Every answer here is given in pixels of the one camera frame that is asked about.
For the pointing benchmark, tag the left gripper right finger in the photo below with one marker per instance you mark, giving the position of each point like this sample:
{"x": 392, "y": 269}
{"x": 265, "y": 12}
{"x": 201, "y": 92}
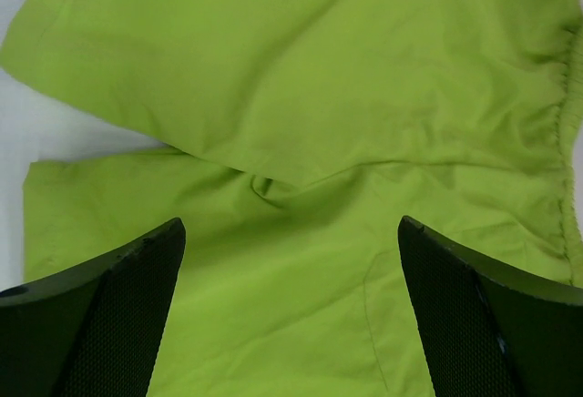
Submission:
{"x": 488, "y": 328}

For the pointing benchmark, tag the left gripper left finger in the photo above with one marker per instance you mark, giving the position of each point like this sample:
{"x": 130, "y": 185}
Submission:
{"x": 93, "y": 329}

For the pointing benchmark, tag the lime green shorts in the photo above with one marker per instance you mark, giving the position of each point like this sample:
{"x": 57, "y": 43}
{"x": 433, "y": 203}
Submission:
{"x": 295, "y": 136}

